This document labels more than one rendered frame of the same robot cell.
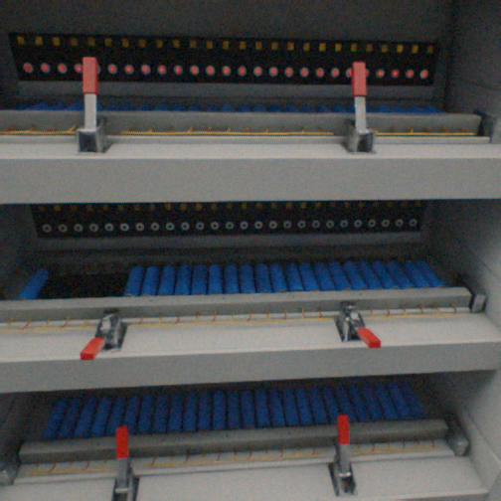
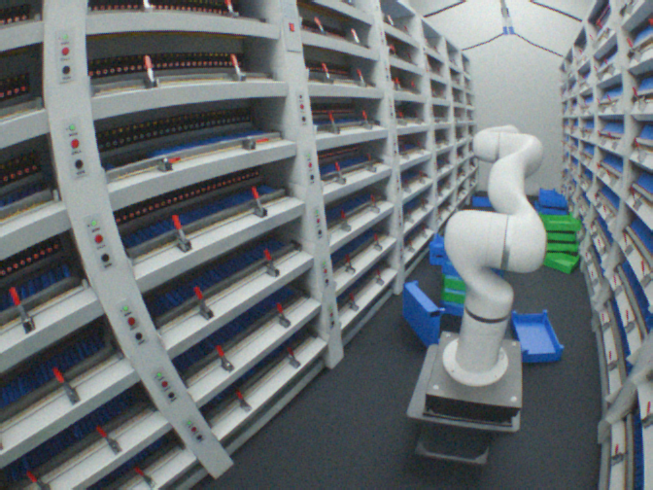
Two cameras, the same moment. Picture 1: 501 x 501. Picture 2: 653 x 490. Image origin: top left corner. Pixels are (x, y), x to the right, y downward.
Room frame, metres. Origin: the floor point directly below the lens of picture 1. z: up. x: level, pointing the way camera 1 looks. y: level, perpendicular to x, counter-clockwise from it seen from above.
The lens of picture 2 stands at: (-0.30, 0.40, 1.00)
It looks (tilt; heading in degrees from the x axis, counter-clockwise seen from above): 22 degrees down; 314
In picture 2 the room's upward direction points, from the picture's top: 8 degrees counter-clockwise
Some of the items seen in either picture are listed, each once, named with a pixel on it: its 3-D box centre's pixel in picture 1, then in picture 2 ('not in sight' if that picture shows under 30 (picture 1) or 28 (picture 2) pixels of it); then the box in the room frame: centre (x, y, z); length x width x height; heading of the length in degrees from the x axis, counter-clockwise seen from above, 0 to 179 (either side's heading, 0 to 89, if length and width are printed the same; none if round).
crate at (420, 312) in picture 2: not in sight; (422, 313); (0.23, -0.74, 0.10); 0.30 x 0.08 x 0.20; 143
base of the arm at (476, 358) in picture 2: not in sight; (481, 335); (-0.18, -0.25, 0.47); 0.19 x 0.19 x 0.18
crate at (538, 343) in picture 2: not in sight; (534, 334); (-0.34, -0.89, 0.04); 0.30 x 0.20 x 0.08; 114
